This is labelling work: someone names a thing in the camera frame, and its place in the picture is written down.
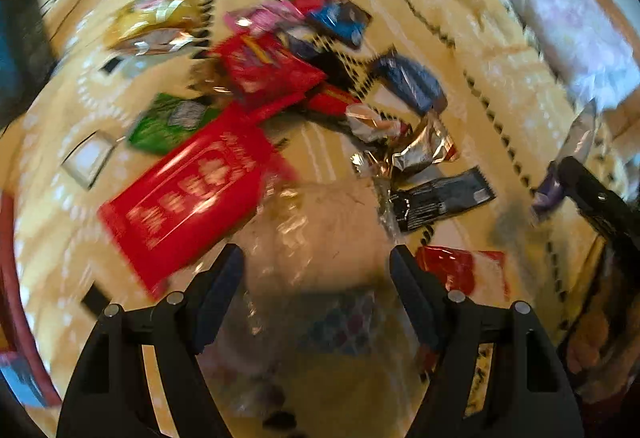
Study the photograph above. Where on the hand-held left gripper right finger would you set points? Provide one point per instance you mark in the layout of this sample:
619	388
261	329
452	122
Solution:
412	298

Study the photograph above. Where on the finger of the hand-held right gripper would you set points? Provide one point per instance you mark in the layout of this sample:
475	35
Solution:
590	193

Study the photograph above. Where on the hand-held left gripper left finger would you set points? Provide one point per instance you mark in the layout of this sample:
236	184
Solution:
222	298

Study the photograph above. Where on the purple snack packet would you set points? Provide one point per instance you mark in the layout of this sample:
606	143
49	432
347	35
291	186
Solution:
580	132

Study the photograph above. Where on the clear plastic bread bag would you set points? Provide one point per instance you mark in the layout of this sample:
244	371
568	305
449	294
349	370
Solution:
320	228

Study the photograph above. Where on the person's right hand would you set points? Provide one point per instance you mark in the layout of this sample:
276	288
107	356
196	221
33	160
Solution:
595	343

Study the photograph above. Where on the white red snack packet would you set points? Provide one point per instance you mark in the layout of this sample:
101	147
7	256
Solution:
465	268

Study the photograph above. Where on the black snack packet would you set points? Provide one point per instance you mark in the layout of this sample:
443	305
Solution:
440	200

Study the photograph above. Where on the large red snack packet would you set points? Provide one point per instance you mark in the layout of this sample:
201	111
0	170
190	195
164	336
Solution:
190	198

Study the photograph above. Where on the silver foil snack packet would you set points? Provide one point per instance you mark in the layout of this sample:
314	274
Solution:
425	150

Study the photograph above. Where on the pink white foil packet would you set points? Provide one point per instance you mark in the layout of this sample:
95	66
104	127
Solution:
375	125

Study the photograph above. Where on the yellow patterned blanket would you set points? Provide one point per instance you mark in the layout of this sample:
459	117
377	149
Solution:
60	228

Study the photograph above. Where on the pink quilt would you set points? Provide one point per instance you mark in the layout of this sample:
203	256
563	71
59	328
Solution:
565	7

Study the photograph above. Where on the dark blue snack packet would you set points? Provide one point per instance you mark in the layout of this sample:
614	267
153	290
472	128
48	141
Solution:
407	82

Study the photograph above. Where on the narrow red snack packet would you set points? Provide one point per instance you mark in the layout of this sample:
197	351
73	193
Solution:
330	100

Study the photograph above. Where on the red yellow-print snack packet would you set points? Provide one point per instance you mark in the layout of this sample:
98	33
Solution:
265	67

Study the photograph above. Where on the crumpled silver foil packet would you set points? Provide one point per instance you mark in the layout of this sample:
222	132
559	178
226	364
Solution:
160	43

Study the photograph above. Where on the pink snack packet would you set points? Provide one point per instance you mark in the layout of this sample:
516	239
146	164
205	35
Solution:
255	17

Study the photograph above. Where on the yellow gold snack packet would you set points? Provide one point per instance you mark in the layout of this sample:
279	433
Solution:
150	10

